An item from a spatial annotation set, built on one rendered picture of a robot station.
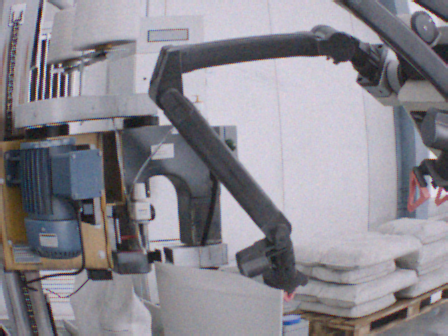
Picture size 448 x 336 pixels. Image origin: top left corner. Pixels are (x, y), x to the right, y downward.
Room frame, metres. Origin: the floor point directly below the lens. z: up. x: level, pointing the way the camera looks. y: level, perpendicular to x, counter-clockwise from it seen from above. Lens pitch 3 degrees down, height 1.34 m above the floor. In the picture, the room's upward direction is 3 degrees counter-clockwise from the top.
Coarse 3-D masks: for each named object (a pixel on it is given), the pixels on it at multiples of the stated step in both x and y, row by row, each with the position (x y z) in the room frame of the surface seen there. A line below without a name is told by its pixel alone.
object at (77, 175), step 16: (64, 160) 1.50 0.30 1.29; (80, 160) 1.52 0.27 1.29; (96, 160) 1.56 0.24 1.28; (64, 176) 1.51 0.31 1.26; (80, 176) 1.52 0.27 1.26; (96, 176) 1.56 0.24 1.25; (64, 192) 1.51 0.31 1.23; (80, 192) 1.51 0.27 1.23; (96, 192) 1.55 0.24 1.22; (80, 208) 1.55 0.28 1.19
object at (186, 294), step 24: (168, 264) 1.78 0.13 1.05; (168, 288) 1.75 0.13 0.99; (192, 288) 1.58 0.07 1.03; (216, 288) 1.53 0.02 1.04; (240, 288) 1.49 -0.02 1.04; (264, 288) 1.44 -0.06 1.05; (168, 312) 1.77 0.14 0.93; (192, 312) 1.59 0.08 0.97; (216, 312) 1.53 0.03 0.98; (240, 312) 1.49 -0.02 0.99; (264, 312) 1.44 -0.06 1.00
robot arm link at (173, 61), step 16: (304, 32) 1.73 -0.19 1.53; (336, 32) 1.69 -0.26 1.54; (176, 48) 1.64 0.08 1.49; (192, 48) 1.64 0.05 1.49; (208, 48) 1.65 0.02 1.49; (224, 48) 1.66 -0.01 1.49; (240, 48) 1.67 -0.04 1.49; (256, 48) 1.68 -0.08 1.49; (272, 48) 1.69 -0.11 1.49; (288, 48) 1.70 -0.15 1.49; (304, 48) 1.71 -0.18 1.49; (320, 48) 1.69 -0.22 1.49; (336, 48) 1.70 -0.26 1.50; (352, 48) 1.71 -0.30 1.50; (160, 64) 1.65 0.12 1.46; (176, 64) 1.62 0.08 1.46; (192, 64) 1.64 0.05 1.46; (208, 64) 1.66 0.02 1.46; (224, 64) 1.67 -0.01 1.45; (160, 80) 1.62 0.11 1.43; (176, 80) 1.63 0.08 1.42; (160, 96) 1.63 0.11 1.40
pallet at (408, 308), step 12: (444, 288) 4.80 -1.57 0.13; (396, 300) 4.75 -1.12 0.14; (408, 300) 4.64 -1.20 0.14; (420, 300) 4.63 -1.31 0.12; (444, 300) 4.82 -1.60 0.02; (288, 312) 4.96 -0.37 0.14; (300, 312) 4.91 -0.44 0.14; (312, 312) 4.85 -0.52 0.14; (384, 312) 4.45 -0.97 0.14; (408, 312) 4.57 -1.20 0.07; (420, 312) 4.65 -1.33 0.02; (312, 324) 4.66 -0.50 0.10; (324, 324) 4.55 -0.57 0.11; (336, 324) 4.45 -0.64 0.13; (348, 324) 4.34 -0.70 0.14; (360, 324) 4.31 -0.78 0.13; (384, 324) 4.55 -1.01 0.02; (396, 324) 4.50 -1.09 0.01
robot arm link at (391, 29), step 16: (336, 0) 1.10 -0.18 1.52; (352, 0) 1.06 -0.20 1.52; (368, 0) 1.09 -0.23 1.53; (368, 16) 1.10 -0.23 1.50; (384, 16) 1.11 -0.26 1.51; (384, 32) 1.12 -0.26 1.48; (400, 32) 1.13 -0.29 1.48; (400, 48) 1.14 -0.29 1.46; (416, 48) 1.15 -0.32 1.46; (416, 64) 1.16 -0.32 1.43; (432, 64) 1.16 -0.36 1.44; (432, 80) 1.18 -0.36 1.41
